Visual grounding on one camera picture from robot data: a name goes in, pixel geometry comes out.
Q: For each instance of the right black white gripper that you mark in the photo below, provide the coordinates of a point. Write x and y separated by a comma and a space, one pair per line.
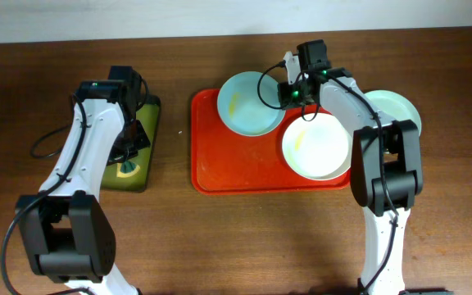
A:
290, 89

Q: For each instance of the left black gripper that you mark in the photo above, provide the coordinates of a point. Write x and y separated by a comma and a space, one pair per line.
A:
129, 152

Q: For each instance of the yellow green sponge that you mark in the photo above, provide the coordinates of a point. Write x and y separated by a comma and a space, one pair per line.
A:
127, 169

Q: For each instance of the light blue top plate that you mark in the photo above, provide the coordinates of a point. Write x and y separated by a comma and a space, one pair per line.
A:
247, 104

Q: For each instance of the white plate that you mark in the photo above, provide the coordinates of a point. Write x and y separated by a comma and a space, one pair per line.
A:
318, 150

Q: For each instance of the red plastic tray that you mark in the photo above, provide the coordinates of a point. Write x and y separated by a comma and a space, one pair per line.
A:
223, 162

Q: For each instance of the mint green plate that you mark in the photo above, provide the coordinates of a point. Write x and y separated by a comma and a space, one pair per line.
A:
395, 105

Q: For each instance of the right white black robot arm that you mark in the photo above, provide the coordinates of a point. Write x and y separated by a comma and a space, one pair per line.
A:
386, 171

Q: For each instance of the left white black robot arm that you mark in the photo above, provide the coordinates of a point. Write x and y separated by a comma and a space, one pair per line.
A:
63, 228

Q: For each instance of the black tray with green liquid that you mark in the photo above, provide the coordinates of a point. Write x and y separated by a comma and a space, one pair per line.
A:
149, 117

